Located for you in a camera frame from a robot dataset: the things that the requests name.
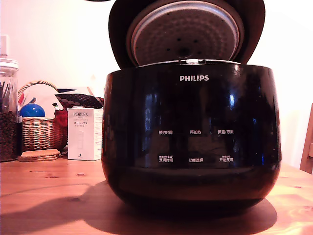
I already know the white Porlex box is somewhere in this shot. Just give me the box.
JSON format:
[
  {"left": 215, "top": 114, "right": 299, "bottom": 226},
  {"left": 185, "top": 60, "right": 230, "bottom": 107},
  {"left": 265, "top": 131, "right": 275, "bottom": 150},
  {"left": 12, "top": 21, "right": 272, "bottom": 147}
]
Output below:
[{"left": 67, "top": 107, "right": 103, "bottom": 162}]

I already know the woven wicker basket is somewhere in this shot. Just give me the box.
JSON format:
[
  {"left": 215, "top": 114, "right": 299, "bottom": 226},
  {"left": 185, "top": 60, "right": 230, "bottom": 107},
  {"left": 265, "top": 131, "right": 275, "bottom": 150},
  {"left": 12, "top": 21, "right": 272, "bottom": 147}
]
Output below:
[{"left": 17, "top": 80, "right": 62, "bottom": 152}]

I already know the blue ball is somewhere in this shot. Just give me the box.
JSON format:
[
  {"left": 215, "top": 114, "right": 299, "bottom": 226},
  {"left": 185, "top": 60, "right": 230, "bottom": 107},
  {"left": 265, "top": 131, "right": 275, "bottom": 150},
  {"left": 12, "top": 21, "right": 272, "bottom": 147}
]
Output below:
[{"left": 18, "top": 103, "right": 46, "bottom": 118}]

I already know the red knitted pouch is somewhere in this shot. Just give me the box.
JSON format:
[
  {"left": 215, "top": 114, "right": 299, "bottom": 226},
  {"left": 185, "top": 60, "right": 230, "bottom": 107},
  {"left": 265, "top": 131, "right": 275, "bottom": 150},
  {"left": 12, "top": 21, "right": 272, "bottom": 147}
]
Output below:
[{"left": 53, "top": 110, "right": 68, "bottom": 148}]

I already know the glass jar with coffee beans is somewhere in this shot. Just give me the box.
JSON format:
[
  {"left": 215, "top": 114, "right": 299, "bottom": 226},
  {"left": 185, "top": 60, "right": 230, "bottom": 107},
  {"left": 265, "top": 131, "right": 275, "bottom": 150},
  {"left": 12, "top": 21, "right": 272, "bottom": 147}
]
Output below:
[{"left": 0, "top": 57, "right": 20, "bottom": 163}]

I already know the black Philips rice cooker body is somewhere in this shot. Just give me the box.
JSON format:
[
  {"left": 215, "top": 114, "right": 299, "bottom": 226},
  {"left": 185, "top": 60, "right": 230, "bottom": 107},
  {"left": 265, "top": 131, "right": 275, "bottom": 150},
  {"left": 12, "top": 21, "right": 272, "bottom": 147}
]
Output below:
[{"left": 101, "top": 60, "right": 282, "bottom": 216}]

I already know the white wall switch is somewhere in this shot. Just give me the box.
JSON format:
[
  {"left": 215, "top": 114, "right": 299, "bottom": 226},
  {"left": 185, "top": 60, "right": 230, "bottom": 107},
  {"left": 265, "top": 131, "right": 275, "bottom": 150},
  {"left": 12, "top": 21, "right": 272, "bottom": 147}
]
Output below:
[{"left": 0, "top": 34, "right": 10, "bottom": 57}]

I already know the dark dotted fabric pouch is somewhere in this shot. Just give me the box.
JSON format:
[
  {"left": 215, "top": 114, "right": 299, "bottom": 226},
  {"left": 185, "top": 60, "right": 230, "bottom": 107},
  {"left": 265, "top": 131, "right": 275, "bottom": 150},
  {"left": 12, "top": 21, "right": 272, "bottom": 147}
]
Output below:
[{"left": 55, "top": 93, "right": 105, "bottom": 110}]

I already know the black rice cooker lid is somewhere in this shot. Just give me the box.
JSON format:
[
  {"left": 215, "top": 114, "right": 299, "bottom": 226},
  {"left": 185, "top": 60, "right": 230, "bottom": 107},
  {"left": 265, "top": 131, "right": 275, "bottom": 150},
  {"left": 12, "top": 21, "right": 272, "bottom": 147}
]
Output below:
[{"left": 108, "top": 0, "right": 266, "bottom": 68}]

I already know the wooden chair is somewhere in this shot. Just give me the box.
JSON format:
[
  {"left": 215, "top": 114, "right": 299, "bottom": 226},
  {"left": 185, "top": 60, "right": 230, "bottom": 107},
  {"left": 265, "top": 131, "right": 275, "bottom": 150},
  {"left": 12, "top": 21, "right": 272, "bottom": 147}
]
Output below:
[{"left": 299, "top": 102, "right": 313, "bottom": 175}]

